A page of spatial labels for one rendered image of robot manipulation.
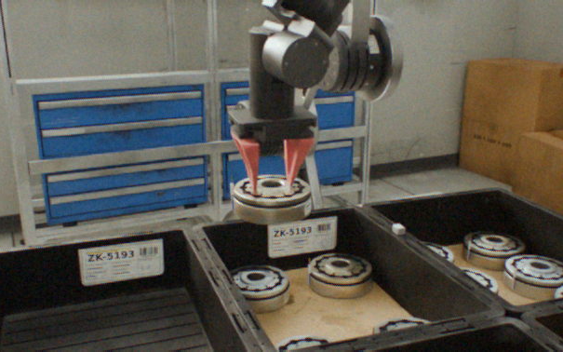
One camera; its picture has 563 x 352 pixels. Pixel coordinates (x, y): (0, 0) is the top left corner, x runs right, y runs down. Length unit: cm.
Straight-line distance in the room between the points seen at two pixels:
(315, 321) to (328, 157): 226
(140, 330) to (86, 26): 273
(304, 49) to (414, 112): 382
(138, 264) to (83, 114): 175
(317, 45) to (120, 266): 49
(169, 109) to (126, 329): 191
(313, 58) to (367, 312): 43
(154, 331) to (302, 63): 45
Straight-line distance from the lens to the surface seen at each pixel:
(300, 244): 105
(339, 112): 311
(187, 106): 278
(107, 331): 93
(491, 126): 451
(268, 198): 77
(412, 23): 436
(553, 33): 474
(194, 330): 90
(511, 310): 79
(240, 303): 76
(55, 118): 268
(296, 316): 93
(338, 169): 318
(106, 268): 98
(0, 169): 359
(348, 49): 137
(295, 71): 67
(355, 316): 93
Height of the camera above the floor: 130
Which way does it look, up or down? 17 degrees down
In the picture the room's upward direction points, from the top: straight up
